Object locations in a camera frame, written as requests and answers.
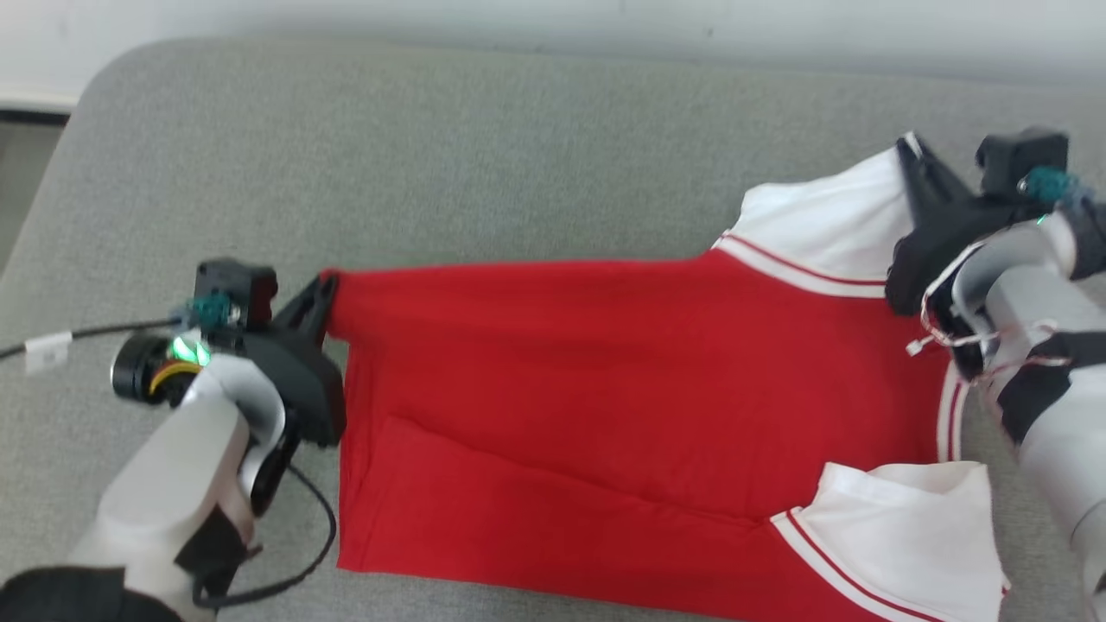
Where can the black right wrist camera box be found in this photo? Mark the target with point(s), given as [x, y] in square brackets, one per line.
[1020, 160]

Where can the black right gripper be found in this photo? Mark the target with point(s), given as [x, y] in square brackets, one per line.
[937, 250]

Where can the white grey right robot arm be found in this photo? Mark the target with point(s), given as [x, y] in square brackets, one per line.
[1054, 371]

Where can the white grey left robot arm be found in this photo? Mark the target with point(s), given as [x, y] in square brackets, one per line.
[164, 484]

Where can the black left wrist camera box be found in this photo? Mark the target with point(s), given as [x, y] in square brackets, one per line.
[238, 289]

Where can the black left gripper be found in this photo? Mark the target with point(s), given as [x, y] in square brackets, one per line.
[302, 380]

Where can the grey fabric sofa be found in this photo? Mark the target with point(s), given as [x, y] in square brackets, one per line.
[518, 155]

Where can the red shirt with white sleeves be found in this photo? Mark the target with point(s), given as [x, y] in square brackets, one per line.
[605, 389]

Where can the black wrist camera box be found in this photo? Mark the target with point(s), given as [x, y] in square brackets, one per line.
[238, 289]
[1020, 160]

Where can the black baseboard strip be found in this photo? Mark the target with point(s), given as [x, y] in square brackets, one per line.
[30, 115]

